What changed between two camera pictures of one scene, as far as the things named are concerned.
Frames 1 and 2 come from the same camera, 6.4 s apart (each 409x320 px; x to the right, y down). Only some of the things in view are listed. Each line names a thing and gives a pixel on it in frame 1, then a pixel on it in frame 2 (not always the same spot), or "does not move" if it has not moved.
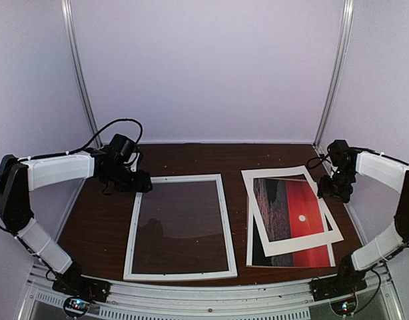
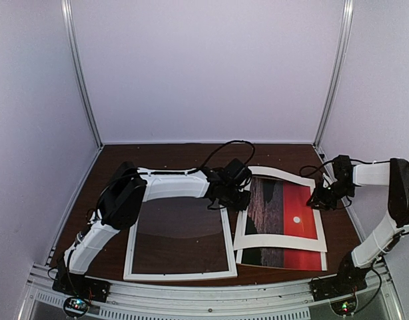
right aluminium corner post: [346, 24] does not move
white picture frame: [129, 276] does not move
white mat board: [331, 233] to [280, 240]
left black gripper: [140, 184] to [242, 206]
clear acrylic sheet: [180, 229] does not move
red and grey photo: [290, 209] does not move
